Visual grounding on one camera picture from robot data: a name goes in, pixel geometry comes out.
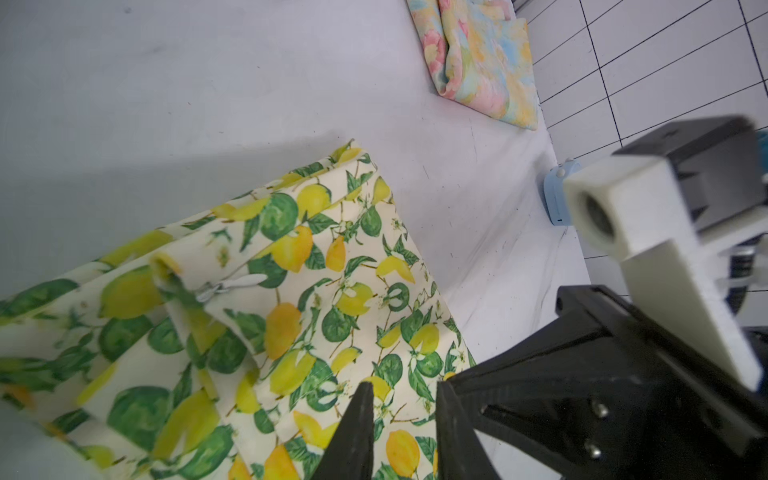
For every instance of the blue rimmed container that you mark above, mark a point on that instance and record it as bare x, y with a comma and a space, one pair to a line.
554, 193

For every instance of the green lemon print skirt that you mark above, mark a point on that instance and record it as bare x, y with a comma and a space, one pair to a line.
230, 344

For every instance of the pastel floral skirt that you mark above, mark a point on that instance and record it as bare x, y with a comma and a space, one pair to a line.
478, 55

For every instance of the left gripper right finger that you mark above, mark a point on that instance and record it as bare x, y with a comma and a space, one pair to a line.
460, 453

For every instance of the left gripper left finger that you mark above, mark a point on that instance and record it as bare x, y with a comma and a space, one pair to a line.
350, 453

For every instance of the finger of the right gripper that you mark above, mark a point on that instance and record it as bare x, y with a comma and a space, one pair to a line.
604, 392

